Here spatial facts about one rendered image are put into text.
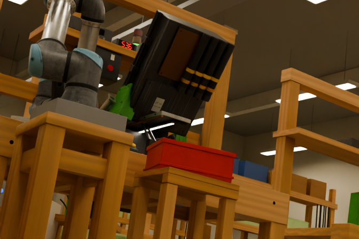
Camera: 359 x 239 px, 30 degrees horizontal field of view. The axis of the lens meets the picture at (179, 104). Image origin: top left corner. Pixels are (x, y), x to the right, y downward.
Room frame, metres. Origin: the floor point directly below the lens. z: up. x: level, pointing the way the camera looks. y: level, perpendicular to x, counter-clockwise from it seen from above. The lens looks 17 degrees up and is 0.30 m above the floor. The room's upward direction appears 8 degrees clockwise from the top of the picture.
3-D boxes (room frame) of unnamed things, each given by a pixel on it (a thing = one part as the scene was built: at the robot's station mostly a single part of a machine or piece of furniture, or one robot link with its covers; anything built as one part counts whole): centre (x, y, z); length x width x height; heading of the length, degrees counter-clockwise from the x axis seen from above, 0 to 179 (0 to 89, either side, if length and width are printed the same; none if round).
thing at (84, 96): (2.31, 0.36, 0.96); 0.15 x 0.15 x 0.10
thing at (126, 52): (3.35, 0.36, 1.52); 0.90 x 0.25 x 0.04; 122
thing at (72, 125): (2.31, 0.36, 0.83); 0.32 x 0.32 x 0.04; 29
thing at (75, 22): (3.16, 0.59, 1.59); 0.15 x 0.07 x 0.07; 122
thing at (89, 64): (2.31, 0.36, 1.08); 0.13 x 0.12 x 0.14; 100
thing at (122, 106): (3.04, 0.26, 1.17); 0.13 x 0.12 x 0.20; 122
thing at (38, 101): (2.69, 0.56, 1.01); 0.11 x 0.08 x 0.09; 40
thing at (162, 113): (3.08, 0.11, 1.11); 0.39 x 0.16 x 0.03; 32
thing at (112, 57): (3.25, 0.43, 1.42); 0.17 x 0.12 x 0.15; 122
